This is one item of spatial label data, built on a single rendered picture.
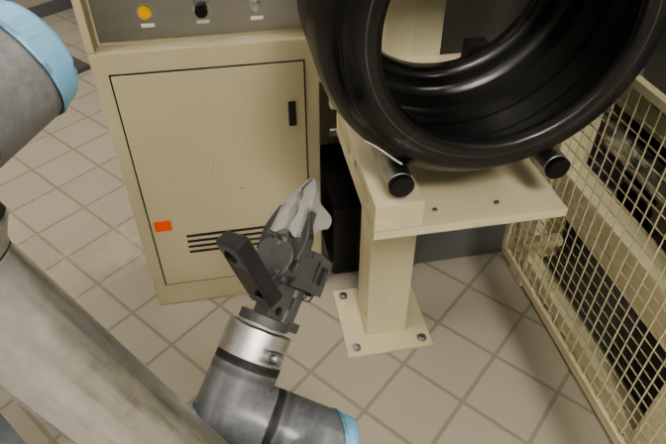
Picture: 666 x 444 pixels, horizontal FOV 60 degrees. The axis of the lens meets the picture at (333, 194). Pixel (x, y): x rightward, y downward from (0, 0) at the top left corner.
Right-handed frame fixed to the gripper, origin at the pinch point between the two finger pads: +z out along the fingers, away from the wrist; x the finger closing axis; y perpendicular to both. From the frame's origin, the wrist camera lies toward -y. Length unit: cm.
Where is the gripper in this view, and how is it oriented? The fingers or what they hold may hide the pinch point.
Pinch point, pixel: (306, 184)
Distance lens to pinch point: 80.9
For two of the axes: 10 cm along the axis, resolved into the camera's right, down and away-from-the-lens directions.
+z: 3.6, -9.1, 2.0
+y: 6.1, 3.9, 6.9
